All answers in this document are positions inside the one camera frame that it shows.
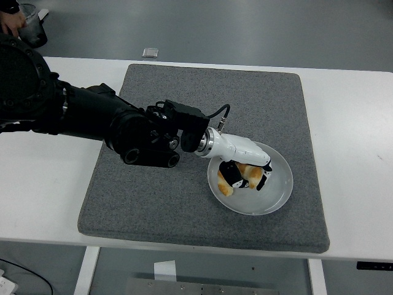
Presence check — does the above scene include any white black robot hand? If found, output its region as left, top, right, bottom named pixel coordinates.
left=208, top=133, right=274, bottom=193

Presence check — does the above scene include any golden croissant bread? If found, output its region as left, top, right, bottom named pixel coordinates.
left=217, top=163, right=263, bottom=197

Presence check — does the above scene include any pale grey round plate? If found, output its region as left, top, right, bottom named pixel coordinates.
left=207, top=140, right=294, bottom=217

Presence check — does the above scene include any grey felt table mat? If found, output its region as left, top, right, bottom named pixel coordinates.
left=76, top=63, right=331, bottom=254

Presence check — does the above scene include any white table leg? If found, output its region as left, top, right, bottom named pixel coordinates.
left=308, top=259, right=328, bottom=295
left=73, top=246, right=101, bottom=295

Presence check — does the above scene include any black table control panel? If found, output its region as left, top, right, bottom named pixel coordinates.
left=356, top=261, right=393, bottom=272

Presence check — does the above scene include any person's hand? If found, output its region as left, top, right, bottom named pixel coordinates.
left=0, top=9, right=27, bottom=36

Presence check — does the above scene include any white power strip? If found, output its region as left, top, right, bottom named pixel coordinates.
left=0, top=269, right=18, bottom=295

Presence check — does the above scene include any black floor cable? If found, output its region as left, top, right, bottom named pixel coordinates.
left=0, top=258, right=53, bottom=295

